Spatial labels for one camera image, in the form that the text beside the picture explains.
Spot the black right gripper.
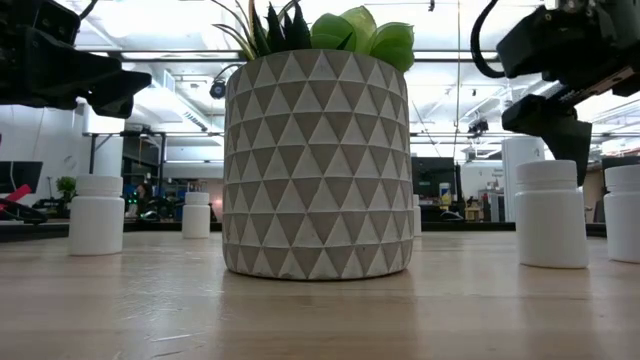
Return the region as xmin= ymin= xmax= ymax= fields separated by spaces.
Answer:
xmin=497 ymin=0 xmax=640 ymax=187

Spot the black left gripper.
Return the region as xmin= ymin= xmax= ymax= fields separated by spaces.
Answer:
xmin=0 ymin=0 xmax=153 ymax=120

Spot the white plastic pill bottle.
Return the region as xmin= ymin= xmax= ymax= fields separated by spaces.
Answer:
xmin=514 ymin=159 xmax=590 ymax=269
xmin=181 ymin=192 xmax=212 ymax=240
xmin=411 ymin=193 xmax=423 ymax=237
xmin=603 ymin=164 xmax=640 ymax=264
xmin=68 ymin=174 xmax=126 ymax=257

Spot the black computer monitor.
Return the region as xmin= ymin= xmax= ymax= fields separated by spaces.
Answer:
xmin=601 ymin=155 xmax=640 ymax=171
xmin=0 ymin=160 xmax=44 ymax=195
xmin=411 ymin=156 xmax=461 ymax=200

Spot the black metal rack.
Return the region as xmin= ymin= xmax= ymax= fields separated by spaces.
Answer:
xmin=82 ymin=129 xmax=169 ymax=224

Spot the small green potted plant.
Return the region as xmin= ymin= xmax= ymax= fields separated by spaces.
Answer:
xmin=54 ymin=175 xmax=78 ymax=219

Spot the long-leaved artificial air plant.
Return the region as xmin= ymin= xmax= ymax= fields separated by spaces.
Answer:
xmin=209 ymin=0 xmax=259 ymax=61

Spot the dark green spiky succulent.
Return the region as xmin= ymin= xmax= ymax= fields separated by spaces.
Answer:
xmin=248 ymin=0 xmax=314 ymax=57

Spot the light green rosette succulent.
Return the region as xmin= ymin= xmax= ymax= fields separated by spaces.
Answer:
xmin=309 ymin=4 xmax=416 ymax=73

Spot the grey triangle-pattern concrete planter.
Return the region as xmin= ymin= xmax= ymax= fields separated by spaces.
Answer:
xmin=221 ymin=48 xmax=415 ymax=281

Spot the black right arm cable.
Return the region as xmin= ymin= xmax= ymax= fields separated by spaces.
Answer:
xmin=469 ymin=0 xmax=507 ymax=80

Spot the red tool handle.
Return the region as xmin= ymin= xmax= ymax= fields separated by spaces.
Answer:
xmin=0 ymin=183 xmax=33 ymax=214

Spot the black metal rig frame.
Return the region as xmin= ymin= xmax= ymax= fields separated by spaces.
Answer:
xmin=0 ymin=219 xmax=609 ymax=244

